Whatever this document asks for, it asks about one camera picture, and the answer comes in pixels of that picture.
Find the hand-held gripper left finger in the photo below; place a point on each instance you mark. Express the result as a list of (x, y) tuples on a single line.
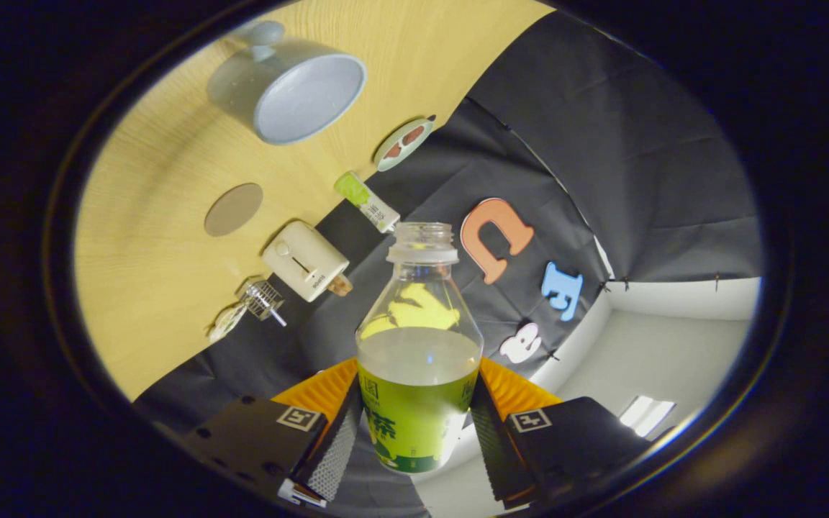
[(256, 435)]

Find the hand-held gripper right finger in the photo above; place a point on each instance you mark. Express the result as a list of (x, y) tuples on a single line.
[(573, 439)]

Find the green label juice bottle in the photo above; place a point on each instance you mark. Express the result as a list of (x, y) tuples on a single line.
[(418, 410)]

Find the round brown coaster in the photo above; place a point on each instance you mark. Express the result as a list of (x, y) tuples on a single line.
[(233, 209)]

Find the pale blue cup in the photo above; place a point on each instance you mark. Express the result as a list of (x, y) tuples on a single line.
[(306, 97)]

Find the slim white label drink bottle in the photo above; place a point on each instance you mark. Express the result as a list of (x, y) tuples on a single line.
[(368, 203)]

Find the ceiling light panel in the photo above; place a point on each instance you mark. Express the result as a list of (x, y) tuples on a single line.
[(646, 416)]

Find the white divided tray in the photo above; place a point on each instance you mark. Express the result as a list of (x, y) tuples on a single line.
[(226, 324)]

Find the pale straw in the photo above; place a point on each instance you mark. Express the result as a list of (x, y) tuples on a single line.
[(278, 317)]

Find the brown toast slice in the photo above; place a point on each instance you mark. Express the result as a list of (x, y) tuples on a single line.
[(340, 285)]

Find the wooden table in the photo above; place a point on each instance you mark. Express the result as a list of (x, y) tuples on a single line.
[(155, 288)]

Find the cream toaster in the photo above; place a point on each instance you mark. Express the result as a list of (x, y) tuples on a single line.
[(303, 259)]

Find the pale green plate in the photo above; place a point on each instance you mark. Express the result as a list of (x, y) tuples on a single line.
[(386, 162)]

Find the brown meat piece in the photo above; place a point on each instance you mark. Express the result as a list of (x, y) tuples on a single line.
[(392, 151), (413, 135)]

